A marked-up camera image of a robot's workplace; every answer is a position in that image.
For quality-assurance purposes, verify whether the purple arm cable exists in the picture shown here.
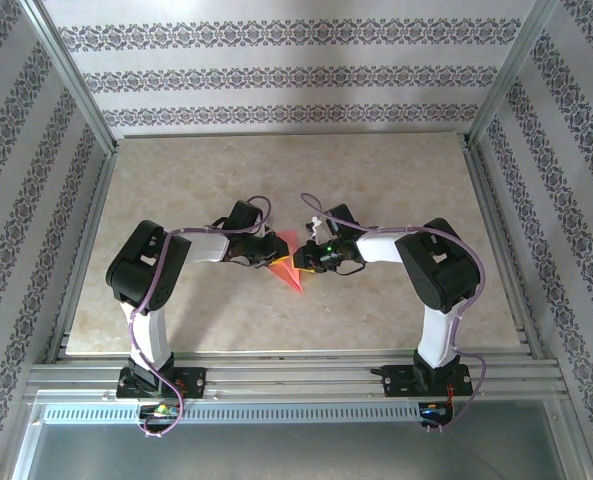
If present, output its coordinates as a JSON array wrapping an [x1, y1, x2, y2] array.
[[125, 194, 274, 441], [299, 192, 489, 436]]

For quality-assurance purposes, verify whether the red cloth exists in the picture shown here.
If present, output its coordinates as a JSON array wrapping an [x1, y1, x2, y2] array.
[[265, 228, 307, 294]]

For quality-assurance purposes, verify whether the grey metal tray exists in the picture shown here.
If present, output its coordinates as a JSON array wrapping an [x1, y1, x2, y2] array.
[[8, 397, 590, 480]]

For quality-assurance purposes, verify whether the aluminium right side rail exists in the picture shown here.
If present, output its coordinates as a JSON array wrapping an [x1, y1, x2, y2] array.
[[464, 143, 546, 361]]

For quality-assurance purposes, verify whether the aluminium left side rail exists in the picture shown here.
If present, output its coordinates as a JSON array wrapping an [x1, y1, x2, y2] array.
[[44, 147, 121, 365]]

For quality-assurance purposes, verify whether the thin white wall-side rail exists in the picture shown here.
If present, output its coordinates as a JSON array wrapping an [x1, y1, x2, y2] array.
[[117, 131, 470, 140]]

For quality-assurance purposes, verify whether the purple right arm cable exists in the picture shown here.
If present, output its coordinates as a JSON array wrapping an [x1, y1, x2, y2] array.
[[299, 192, 489, 436]]

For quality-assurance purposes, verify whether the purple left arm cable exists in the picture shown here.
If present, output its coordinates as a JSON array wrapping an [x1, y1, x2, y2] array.
[[125, 194, 274, 441]]

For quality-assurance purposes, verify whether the slotted grey cable duct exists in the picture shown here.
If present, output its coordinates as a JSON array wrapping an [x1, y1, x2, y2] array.
[[40, 402, 457, 426]]

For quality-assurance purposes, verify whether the aluminium left frame post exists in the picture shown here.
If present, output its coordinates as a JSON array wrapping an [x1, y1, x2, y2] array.
[[19, 0, 119, 157]]

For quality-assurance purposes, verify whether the aluminium right frame post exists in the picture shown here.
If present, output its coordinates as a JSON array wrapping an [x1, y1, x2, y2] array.
[[464, 0, 563, 149]]

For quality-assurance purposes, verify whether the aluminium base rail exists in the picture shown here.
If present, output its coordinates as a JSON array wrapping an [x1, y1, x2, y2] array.
[[25, 349, 563, 401]]

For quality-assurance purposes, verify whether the aluminium frame post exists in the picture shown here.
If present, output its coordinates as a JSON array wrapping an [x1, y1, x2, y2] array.
[[19, 0, 119, 157], [464, 0, 563, 149]]

